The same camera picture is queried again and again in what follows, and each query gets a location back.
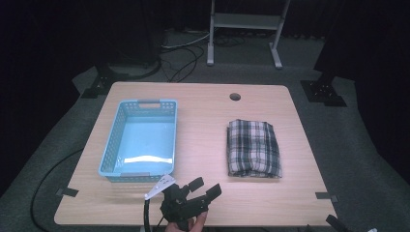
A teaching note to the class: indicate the black stand base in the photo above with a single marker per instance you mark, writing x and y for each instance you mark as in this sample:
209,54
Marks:
323,92
103,82

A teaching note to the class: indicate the plaid cloth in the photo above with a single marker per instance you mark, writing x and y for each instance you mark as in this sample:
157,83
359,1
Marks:
253,149

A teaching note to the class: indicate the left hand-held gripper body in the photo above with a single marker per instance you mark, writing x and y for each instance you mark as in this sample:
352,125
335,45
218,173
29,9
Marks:
180,204

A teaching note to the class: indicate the white metal stand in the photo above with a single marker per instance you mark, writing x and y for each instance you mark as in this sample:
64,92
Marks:
245,22

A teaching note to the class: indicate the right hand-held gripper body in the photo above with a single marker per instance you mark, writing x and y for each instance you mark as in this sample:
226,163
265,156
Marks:
372,230

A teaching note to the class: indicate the grey tape strip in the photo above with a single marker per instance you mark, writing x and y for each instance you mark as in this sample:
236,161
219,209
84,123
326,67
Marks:
326,196
67,192

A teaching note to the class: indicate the person's left hand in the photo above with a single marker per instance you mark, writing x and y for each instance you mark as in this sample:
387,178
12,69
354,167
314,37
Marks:
199,222

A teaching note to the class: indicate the blue plastic basket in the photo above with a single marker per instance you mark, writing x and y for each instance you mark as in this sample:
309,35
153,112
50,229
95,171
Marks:
141,145

